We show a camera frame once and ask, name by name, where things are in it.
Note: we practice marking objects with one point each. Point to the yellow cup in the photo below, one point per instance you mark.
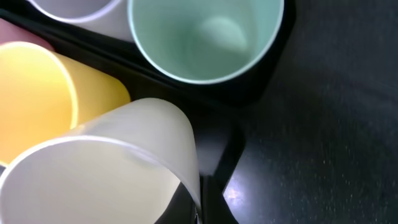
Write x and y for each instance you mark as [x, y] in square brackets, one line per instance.
[37, 99]

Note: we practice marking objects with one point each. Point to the white cup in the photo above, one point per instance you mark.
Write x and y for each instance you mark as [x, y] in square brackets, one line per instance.
[109, 174]
[102, 18]

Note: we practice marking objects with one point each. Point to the mint green cup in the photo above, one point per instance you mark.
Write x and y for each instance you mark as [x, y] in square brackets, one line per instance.
[202, 40]

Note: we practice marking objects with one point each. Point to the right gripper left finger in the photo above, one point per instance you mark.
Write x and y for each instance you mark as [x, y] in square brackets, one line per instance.
[180, 211]

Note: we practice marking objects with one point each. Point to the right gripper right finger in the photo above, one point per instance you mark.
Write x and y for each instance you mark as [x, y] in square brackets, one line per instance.
[216, 208]

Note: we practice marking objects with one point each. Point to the black tray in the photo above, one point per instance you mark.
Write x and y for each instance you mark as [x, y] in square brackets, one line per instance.
[217, 93]

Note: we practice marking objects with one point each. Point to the pink cup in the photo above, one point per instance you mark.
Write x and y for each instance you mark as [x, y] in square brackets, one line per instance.
[15, 34]

